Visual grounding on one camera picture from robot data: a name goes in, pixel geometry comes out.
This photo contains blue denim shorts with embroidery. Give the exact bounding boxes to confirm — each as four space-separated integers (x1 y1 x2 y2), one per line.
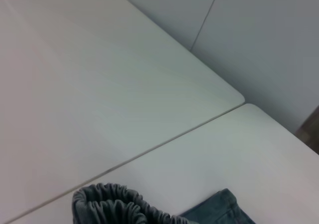
71 182 258 224

